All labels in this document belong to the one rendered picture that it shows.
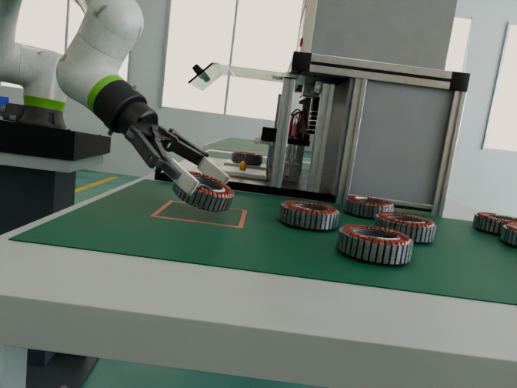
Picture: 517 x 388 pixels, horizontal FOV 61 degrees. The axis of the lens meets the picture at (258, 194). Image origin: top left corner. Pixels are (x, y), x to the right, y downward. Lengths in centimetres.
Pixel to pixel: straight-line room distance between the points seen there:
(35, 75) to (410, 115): 114
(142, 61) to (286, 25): 197
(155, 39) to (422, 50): 528
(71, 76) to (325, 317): 70
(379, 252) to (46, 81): 124
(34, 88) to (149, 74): 476
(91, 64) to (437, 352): 77
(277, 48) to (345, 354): 582
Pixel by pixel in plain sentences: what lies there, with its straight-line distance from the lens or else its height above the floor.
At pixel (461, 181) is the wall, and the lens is 667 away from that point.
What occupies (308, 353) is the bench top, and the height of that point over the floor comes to 73.
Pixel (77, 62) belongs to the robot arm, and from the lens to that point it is 96.
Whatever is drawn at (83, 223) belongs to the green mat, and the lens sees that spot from 71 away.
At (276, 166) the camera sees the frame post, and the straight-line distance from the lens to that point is 116.
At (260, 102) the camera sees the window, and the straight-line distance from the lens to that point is 608.
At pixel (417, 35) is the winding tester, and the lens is 133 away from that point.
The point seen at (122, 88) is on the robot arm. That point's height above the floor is 96.
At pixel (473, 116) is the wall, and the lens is 667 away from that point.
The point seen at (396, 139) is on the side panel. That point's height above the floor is 93.
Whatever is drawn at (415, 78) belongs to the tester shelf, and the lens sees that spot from 120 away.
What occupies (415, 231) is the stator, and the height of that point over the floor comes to 77.
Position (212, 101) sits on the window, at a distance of 612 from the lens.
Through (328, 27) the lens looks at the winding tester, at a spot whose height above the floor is 121.
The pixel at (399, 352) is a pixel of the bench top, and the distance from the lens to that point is 44.
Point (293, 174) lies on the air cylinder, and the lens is 133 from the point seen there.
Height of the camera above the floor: 93
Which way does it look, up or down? 9 degrees down
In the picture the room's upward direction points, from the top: 7 degrees clockwise
